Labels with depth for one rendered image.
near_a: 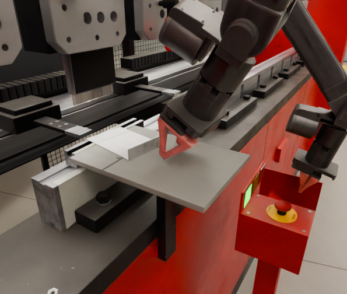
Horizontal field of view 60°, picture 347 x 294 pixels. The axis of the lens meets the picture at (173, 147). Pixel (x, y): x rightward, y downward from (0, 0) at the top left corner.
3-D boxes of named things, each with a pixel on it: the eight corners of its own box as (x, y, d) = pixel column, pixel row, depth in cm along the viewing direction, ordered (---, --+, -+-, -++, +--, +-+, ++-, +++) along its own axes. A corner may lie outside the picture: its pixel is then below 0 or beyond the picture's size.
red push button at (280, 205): (287, 222, 71) (290, 210, 69) (270, 216, 73) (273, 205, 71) (291, 213, 74) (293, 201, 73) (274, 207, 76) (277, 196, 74)
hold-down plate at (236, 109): (225, 129, 96) (226, 121, 95) (210, 126, 98) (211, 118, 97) (256, 105, 119) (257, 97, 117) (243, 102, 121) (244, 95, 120)
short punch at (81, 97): (77, 107, 52) (69, 49, 48) (70, 104, 53) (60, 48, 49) (116, 93, 60) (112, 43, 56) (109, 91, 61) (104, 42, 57)
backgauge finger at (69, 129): (63, 152, 57) (59, 128, 55) (-11, 125, 70) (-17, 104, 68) (107, 131, 67) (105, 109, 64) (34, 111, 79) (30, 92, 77)
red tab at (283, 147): (279, 162, 144) (281, 149, 140) (274, 161, 145) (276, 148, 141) (286, 150, 155) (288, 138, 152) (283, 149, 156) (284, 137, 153)
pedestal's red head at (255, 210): (298, 275, 71) (314, 214, 63) (234, 249, 79) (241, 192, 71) (311, 226, 87) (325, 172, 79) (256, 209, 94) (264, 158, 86)
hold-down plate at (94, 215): (97, 234, 53) (94, 221, 52) (76, 223, 56) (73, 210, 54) (183, 164, 76) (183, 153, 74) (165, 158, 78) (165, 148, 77)
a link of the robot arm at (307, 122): (364, 108, 61) (357, 94, 68) (307, 90, 63) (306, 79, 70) (335, 156, 67) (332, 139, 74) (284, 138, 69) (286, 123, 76)
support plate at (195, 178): (203, 213, 40) (204, 207, 40) (69, 162, 53) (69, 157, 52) (249, 159, 54) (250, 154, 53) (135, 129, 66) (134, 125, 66)
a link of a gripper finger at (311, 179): (284, 177, 83) (298, 149, 79) (310, 189, 81) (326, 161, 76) (279, 189, 78) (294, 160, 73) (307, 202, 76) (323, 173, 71)
